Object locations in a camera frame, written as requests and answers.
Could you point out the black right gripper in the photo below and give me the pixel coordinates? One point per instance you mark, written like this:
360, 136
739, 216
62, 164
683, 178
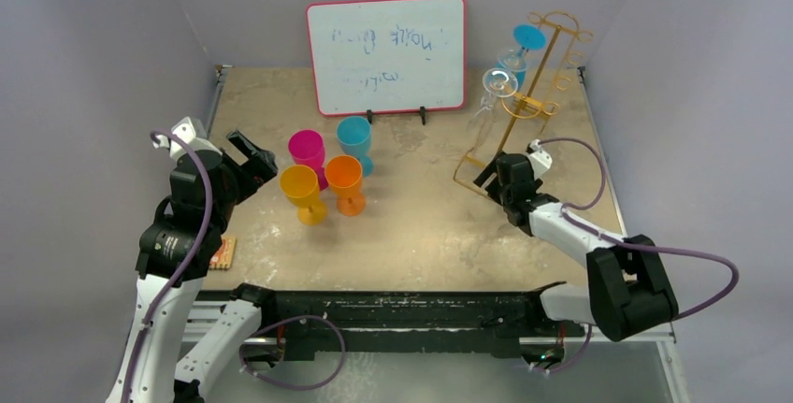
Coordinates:
500, 173

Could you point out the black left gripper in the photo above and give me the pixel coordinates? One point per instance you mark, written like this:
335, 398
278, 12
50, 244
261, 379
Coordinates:
258, 167

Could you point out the yellow wine glass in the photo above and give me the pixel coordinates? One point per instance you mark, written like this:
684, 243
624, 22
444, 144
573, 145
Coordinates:
300, 186

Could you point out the pink wine glass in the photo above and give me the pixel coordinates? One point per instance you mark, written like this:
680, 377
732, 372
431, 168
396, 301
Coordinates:
307, 148

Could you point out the orange wine glass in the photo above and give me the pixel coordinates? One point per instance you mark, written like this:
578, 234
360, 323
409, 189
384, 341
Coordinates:
344, 175

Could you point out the clear wine glass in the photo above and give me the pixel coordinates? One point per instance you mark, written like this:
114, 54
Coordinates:
498, 84
514, 60

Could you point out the light blue wine glass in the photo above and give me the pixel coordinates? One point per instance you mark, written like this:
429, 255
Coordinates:
354, 136

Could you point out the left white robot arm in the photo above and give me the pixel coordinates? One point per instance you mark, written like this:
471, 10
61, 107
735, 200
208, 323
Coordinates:
173, 261

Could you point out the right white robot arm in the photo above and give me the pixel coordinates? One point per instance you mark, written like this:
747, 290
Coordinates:
627, 287

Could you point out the rear blue wine glass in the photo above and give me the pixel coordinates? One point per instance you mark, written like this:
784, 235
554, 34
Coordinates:
532, 40

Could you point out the orange small circuit board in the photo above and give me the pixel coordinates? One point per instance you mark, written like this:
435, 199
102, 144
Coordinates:
223, 258

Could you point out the red framed whiteboard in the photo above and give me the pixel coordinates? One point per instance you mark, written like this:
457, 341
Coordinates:
387, 56

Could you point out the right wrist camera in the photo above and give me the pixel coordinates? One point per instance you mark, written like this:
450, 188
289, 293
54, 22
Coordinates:
539, 159

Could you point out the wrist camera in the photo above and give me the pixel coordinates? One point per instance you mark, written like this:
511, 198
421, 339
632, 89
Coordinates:
189, 130
539, 159

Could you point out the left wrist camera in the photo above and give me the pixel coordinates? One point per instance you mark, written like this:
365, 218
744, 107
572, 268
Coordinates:
189, 130

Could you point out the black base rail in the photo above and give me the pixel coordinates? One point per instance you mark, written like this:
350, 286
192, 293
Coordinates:
311, 322

